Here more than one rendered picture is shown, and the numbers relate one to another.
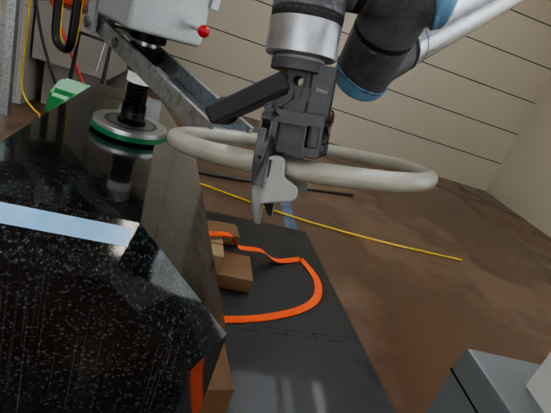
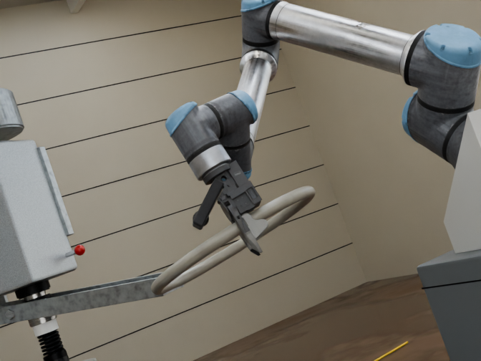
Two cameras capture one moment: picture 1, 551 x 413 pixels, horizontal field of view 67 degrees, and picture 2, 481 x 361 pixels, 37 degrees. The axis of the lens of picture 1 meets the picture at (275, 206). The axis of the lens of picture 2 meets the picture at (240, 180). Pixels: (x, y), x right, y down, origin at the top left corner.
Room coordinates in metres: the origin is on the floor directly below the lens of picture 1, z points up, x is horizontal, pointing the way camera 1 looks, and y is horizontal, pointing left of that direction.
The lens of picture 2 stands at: (-1.02, 0.50, 1.10)
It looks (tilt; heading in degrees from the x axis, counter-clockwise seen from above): 4 degrees up; 342
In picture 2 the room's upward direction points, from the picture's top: 20 degrees counter-clockwise
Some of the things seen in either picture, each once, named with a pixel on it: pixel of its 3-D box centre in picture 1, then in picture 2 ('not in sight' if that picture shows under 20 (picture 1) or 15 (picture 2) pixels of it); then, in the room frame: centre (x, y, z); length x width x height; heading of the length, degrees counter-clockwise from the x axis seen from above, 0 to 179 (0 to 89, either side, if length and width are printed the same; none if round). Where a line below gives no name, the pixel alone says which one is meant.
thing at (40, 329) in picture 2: (140, 76); (45, 326); (1.20, 0.49, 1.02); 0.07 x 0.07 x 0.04
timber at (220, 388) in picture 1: (207, 367); not in sight; (1.21, 0.03, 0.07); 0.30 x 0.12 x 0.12; 24
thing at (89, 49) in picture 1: (93, 58); not in sight; (4.14, 2.18, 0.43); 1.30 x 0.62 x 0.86; 12
